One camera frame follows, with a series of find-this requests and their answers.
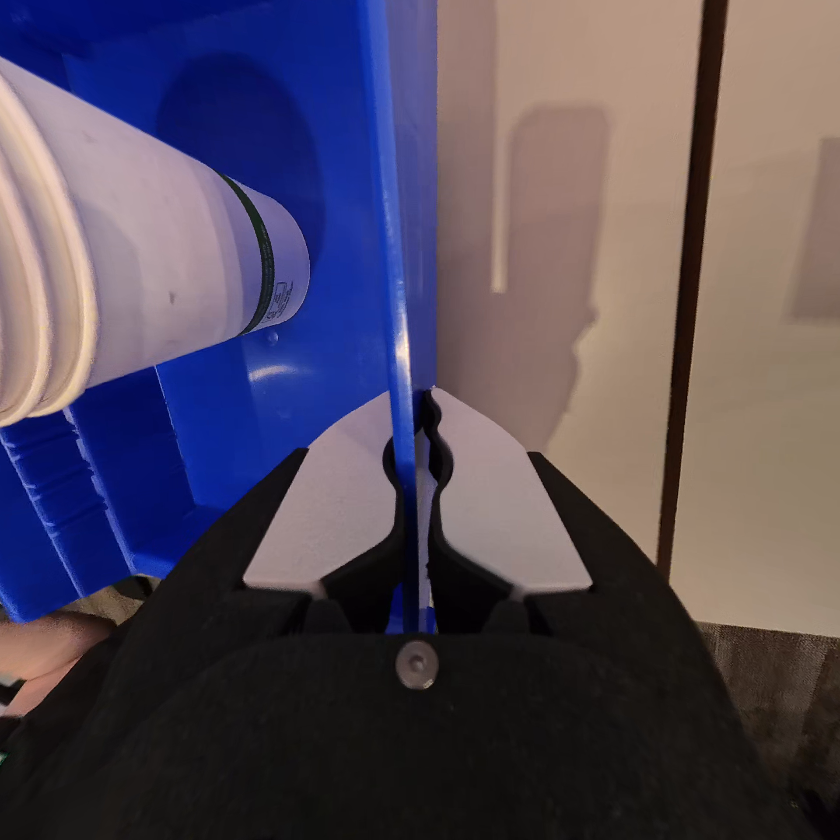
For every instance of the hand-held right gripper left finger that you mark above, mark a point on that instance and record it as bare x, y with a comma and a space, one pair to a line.
328, 512

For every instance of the blue plastic bin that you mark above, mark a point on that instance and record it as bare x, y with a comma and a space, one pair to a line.
262, 426

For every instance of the person's left forearm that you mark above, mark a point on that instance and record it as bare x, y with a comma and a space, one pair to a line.
52, 649

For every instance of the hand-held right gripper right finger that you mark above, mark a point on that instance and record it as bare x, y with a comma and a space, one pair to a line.
505, 518

